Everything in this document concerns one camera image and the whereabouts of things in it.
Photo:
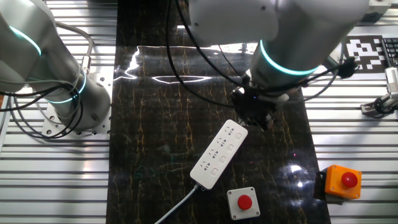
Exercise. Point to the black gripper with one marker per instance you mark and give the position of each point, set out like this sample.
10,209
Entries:
252,105

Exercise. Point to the white four-socket power strip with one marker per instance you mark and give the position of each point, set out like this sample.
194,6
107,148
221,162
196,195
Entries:
219,154

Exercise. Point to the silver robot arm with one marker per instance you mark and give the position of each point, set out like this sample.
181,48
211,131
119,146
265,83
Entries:
311,31

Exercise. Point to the grey box red button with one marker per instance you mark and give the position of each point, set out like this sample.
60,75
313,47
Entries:
244,203

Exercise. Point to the black marble pattern mat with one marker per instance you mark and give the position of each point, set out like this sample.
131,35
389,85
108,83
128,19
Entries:
174,140

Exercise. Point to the orange box red button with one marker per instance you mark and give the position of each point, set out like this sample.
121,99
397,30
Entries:
342,182

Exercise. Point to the black white fiducial marker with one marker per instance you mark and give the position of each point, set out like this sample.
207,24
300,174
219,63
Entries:
370,53

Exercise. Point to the black keyboard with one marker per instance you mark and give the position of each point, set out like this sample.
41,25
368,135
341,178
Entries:
391,49

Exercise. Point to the silver camera on bracket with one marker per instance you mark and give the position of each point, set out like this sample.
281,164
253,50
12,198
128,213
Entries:
392,81

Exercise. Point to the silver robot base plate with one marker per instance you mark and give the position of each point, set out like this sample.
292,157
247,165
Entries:
104,81

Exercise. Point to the silver depth camera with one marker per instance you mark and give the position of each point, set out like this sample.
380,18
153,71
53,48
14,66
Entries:
380,6

